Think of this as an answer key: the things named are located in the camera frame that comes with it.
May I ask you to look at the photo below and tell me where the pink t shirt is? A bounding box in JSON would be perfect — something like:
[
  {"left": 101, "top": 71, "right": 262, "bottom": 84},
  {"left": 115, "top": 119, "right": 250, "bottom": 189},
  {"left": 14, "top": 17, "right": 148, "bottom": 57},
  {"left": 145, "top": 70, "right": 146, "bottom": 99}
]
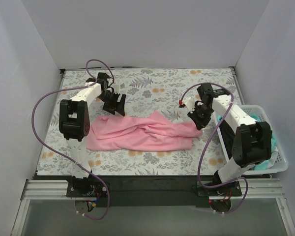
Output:
[{"left": 87, "top": 111, "right": 202, "bottom": 152}]

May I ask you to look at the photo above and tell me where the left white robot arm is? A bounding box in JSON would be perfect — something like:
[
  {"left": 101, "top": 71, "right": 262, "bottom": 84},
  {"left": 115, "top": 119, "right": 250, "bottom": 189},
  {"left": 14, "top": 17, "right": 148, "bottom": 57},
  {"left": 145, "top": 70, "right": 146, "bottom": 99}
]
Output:
[{"left": 59, "top": 72, "right": 126, "bottom": 197}]

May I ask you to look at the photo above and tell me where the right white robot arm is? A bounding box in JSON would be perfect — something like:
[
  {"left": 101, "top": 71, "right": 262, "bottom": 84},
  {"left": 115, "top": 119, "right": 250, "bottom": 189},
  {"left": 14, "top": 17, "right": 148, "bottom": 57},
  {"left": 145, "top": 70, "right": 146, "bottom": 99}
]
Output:
[{"left": 179, "top": 83, "right": 272, "bottom": 196}]

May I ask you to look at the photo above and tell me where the teal t shirt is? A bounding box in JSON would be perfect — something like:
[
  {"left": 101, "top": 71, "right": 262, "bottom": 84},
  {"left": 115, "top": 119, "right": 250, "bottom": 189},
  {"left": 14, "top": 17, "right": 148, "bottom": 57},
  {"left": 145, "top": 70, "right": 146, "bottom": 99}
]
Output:
[{"left": 220, "top": 121, "right": 277, "bottom": 171}]

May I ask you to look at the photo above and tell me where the floral table cloth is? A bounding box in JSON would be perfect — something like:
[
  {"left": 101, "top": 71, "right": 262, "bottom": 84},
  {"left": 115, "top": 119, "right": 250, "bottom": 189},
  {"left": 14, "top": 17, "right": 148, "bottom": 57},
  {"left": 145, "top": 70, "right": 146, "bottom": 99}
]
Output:
[{"left": 36, "top": 68, "right": 241, "bottom": 176}]

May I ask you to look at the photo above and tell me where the black t shirt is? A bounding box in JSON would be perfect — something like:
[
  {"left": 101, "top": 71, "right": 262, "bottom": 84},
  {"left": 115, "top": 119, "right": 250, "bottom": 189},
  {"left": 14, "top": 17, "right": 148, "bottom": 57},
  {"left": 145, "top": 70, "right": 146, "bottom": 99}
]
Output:
[{"left": 220, "top": 121, "right": 272, "bottom": 168}]

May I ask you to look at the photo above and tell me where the white plastic laundry basket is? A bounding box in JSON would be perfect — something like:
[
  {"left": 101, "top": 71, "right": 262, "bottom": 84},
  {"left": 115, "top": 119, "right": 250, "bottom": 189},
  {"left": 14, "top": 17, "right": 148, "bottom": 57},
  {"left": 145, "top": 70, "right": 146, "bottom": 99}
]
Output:
[{"left": 217, "top": 105, "right": 288, "bottom": 176}]

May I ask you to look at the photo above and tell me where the white t shirt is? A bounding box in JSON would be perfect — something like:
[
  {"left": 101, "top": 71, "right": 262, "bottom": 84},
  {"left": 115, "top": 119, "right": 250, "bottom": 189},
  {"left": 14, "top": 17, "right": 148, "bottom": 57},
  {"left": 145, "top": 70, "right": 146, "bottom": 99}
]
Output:
[{"left": 267, "top": 147, "right": 279, "bottom": 169}]

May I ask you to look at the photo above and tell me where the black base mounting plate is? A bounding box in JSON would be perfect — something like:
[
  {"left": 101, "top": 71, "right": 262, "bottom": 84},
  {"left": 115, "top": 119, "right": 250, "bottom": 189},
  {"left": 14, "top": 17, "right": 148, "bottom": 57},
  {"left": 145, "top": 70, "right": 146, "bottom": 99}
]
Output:
[{"left": 66, "top": 176, "right": 244, "bottom": 207}]

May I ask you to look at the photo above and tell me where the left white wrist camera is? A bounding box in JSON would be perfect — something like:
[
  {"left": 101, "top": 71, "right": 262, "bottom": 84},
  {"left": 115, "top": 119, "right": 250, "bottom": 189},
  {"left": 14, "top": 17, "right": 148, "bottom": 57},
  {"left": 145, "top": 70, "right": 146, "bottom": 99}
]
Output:
[{"left": 110, "top": 83, "right": 125, "bottom": 94}]

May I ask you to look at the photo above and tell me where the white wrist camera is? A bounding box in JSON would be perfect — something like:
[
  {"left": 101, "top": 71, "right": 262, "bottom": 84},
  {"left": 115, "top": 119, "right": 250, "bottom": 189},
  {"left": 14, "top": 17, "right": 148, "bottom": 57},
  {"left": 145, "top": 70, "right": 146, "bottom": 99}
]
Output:
[
  {"left": 110, "top": 83, "right": 125, "bottom": 94},
  {"left": 178, "top": 97, "right": 195, "bottom": 113}
]

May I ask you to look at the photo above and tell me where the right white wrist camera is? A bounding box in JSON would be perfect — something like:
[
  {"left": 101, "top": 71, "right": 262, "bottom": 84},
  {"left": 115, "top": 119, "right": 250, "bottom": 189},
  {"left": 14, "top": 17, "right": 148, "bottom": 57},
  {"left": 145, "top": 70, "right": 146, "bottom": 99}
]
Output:
[{"left": 178, "top": 97, "right": 195, "bottom": 113}]

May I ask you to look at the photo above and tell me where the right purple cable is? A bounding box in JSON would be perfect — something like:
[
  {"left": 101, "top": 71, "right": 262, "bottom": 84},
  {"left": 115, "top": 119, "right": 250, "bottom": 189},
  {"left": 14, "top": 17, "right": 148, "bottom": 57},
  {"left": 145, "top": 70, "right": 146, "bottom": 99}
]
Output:
[{"left": 179, "top": 83, "right": 248, "bottom": 214}]

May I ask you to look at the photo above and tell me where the purple cable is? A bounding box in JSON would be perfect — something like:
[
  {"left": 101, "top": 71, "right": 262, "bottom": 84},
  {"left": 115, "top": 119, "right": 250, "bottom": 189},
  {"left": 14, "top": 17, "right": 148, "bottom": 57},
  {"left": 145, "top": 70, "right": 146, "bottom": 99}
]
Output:
[
  {"left": 179, "top": 83, "right": 248, "bottom": 214},
  {"left": 31, "top": 59, "right": 112, "bottom": 221}
]

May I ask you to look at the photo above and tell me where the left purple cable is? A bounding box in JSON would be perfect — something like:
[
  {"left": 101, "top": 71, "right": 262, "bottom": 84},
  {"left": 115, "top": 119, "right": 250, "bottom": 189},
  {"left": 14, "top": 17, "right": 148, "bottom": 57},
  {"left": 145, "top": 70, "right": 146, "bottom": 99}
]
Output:
[{"left": 31, "top": 59, "right": 112, "bottom": 221}]

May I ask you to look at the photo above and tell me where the aluminium frame rail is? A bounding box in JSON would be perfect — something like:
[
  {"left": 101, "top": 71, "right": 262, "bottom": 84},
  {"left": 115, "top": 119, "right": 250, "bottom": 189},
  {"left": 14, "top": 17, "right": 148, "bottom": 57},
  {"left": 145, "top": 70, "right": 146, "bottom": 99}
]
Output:
[{"left": 21, "top": 178, "right": 286, "bottom": 200}]

